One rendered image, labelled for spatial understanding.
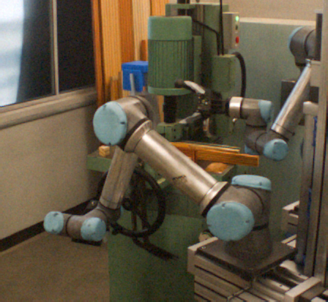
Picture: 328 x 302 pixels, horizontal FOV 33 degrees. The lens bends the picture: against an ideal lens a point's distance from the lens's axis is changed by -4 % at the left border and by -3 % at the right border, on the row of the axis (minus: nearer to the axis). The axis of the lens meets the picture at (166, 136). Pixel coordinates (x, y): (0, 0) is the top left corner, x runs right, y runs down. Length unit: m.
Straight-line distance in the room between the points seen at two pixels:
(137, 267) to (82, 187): 1.67
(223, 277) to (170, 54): 0.90
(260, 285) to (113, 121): 0.63
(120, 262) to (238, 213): 1.08
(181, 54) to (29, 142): 1.61
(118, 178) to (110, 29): 2.12
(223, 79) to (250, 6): 2.35
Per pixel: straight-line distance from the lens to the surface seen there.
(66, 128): 3.78
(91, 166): 2.35
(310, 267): 1.76
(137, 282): 2.45
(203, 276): 1.81
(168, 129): 2.26
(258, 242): 1.65
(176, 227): 2.25
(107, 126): 1.56
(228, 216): 1.47
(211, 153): 2.26
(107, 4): 3.78
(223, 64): 2.36
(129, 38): 4.00
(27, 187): 3.60
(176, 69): 2.19
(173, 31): 2.16
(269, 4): 4.60
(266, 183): 1.60
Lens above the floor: 1.58
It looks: 15 degrees down
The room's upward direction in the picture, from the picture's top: straight up
